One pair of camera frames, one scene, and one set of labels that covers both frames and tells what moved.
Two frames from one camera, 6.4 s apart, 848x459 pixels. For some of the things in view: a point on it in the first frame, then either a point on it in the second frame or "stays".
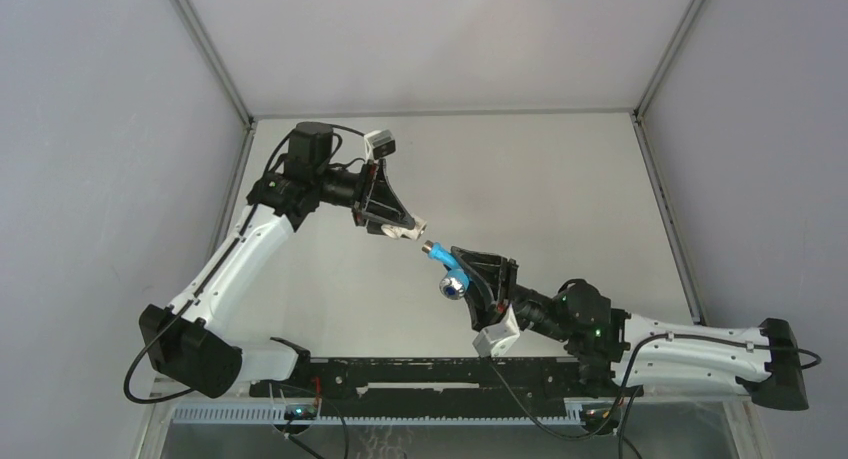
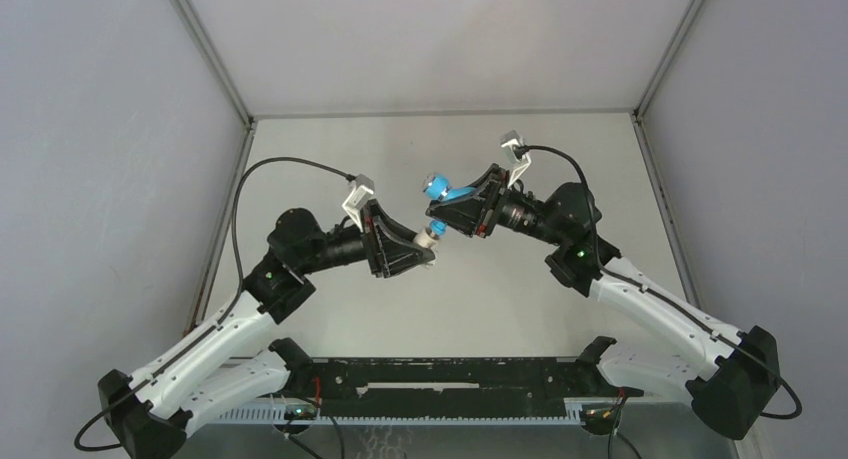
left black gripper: [376, 198] → [388, 244]
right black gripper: [493, 279] → [474, 215]
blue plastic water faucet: [454, 285] → [437, 186]
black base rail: [432, 379] stays
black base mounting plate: [524, 382] stays
